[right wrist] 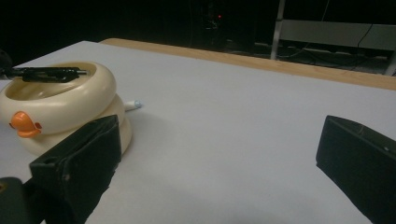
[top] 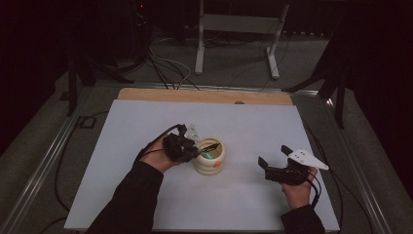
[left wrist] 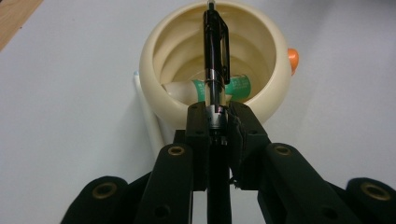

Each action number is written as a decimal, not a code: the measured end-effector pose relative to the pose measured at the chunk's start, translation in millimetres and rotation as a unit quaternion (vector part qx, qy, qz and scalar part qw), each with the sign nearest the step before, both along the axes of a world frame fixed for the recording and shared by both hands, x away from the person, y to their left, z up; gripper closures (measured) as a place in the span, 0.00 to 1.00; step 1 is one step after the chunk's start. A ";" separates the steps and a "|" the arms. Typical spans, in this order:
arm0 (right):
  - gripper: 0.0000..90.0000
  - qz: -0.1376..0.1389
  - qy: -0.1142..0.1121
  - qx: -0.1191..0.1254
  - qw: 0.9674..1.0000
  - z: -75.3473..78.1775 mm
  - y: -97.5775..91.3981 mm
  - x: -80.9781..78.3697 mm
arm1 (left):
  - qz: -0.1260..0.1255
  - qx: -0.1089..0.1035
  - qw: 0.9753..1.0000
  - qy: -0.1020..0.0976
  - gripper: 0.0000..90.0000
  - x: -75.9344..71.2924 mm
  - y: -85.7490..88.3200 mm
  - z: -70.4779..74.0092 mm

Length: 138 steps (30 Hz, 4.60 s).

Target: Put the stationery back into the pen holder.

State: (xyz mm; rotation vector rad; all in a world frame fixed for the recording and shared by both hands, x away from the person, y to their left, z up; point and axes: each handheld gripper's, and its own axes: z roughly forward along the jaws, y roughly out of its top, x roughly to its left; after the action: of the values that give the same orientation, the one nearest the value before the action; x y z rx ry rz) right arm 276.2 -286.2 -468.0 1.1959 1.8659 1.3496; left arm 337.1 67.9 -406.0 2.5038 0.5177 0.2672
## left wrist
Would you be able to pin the white and green glue stick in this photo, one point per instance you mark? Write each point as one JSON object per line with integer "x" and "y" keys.
{"x": 240, "y": 88}

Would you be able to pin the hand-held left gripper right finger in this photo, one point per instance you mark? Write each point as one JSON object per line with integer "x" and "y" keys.
{"x": 249, "y": 146}

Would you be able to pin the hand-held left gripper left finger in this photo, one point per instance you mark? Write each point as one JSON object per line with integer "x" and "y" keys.
{"x": 197, "y": 140}

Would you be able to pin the black pen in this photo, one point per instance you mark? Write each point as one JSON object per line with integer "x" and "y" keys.
{"x": 213, "y": 46}

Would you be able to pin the cream ribbed pen holder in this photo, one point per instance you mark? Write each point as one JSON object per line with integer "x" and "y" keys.
{"x": 155, "y": 63}

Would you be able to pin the wooden board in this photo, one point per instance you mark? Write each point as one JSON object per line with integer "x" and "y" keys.
{"x": 12, "y": 15}

